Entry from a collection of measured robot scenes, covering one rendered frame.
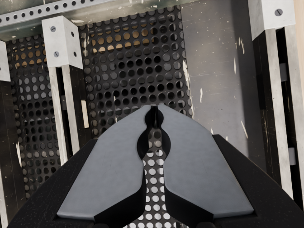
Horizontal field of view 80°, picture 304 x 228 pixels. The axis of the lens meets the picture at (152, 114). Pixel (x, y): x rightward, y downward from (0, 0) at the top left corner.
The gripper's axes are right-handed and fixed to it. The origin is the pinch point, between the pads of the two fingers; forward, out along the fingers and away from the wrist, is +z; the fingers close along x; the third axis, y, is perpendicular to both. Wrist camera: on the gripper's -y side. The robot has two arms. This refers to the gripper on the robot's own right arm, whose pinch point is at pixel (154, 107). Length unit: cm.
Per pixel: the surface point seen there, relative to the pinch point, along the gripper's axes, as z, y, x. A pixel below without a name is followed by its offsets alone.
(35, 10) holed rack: 45, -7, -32
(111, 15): 46.0, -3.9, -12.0
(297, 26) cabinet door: 37.2, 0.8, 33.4
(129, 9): 44.6, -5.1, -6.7
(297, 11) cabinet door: 39, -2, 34
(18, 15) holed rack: 46, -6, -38
